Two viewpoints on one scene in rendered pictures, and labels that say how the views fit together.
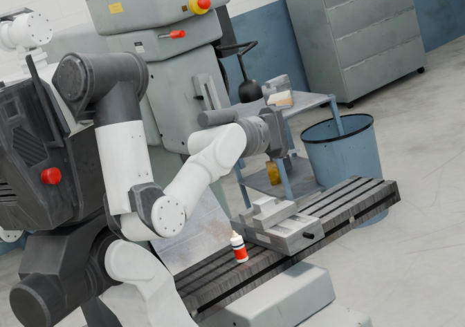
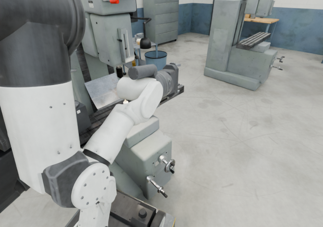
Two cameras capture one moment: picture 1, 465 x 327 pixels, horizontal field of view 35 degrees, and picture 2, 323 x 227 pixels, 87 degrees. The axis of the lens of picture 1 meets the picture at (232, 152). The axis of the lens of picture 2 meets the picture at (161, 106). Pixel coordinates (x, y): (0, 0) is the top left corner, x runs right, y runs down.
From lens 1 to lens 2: 1.13 m
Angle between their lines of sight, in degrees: 23
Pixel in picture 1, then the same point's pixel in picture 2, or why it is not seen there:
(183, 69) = (114, 23)
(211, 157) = (138, 111)
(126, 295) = not seen: hidden behind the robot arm
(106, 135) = (6, 101)
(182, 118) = (109, 48)
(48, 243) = not seen: outside the picture
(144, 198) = (63, 180)
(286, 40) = (141, 21)
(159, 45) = (102, 5)
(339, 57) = (155, 30)
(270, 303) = (136, 132)
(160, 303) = not seen: hidden behind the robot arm
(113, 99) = (18, 49)
